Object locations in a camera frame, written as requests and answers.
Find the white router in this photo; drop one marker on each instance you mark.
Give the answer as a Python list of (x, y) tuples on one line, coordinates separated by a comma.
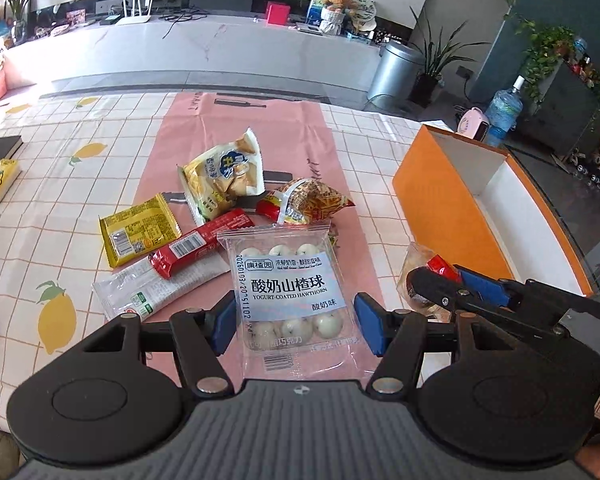
[(135, 19)]

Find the decorative round plate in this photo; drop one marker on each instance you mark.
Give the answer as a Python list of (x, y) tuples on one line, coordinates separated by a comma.
[(364, 12)]

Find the white basket pot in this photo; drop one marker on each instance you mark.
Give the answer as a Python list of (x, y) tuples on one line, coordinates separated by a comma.
[(332, 22)]

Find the white snack packet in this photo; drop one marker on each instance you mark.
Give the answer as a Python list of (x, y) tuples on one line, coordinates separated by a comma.
[(145, 290)]

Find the blue water jug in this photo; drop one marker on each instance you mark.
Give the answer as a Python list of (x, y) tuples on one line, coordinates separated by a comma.
[(502, 115)]

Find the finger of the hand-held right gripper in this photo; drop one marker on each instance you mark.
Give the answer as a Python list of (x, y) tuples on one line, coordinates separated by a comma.
[(432, 287), (485, 287)]

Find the long leaf potted plant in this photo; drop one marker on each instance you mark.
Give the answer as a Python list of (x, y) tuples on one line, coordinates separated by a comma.
[(425, 87)]

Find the yellow snack packet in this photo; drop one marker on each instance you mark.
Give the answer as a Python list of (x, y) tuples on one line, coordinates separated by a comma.
[(140, 230)]

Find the red snack bar packet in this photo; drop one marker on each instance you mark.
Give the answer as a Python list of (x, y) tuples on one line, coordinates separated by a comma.
[(200, 245)]

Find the orange striped snack bag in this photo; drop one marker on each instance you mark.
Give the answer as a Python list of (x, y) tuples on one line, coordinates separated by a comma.
[(315, 200)]

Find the group of bottles and jars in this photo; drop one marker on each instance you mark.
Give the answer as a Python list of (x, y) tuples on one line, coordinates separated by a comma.
[(582, 62)]

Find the small red snack packet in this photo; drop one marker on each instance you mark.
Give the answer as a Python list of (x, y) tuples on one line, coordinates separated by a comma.
[(270, 207)]

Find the clear pastry red label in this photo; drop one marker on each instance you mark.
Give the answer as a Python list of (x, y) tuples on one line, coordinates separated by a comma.
[(410, 260)]

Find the orange cardboard box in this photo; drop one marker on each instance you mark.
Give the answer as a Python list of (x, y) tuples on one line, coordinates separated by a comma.
[(430, 185)]

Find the clear packet of white balls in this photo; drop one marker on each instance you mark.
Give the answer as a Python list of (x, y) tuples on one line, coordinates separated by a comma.
[(280, 285)]

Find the grey cabinet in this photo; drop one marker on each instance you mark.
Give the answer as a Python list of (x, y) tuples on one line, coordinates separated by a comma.
[(565, 105)]

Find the silver trash can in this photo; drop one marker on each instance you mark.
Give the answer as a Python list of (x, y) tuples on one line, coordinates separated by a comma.
[(395, 72)]

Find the slim potted plant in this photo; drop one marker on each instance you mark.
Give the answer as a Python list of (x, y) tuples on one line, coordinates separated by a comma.
[(19, 10)]

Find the small photo frame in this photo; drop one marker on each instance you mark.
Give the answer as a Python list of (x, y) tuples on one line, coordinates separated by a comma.
[(77, 17)]

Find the pink printed table mat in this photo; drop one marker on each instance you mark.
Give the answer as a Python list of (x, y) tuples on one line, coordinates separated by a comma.
[(230, 115)]

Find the wall socket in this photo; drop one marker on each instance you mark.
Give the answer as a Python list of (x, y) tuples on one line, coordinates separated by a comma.
[(466, 72)]

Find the yellow and white biscuit bag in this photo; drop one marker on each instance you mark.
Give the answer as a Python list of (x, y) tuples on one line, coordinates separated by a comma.
[(220, 175)]

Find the pink space heater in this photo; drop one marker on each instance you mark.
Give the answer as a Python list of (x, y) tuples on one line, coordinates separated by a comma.
[(472, 124)]

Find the brown teddy bear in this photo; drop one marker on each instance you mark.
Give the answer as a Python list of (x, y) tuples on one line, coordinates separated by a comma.
[(337, 1)]

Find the yellow tissue packet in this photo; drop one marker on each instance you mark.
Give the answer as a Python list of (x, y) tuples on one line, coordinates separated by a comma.
[(0, 180)]

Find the blue framed picture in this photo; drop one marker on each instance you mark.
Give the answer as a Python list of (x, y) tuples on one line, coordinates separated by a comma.
[(316, 5)]

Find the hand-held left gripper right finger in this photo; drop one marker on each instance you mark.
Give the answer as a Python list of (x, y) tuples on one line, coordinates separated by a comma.
[(367, 322)]

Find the trailing green vine plant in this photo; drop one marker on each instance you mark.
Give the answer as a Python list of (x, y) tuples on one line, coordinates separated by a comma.
[(550, 45)]

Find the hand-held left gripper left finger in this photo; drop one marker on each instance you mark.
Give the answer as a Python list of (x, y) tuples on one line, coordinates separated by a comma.
[(225, 322)]

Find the blue tissue box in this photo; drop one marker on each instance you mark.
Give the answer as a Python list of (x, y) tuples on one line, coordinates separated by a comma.
[(358, 35)]

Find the pink red box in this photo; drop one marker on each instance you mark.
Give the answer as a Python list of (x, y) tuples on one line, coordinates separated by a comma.
[(277, 14)]

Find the small black device box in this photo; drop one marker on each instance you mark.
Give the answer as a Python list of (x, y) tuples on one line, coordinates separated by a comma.
[(108, 20)]

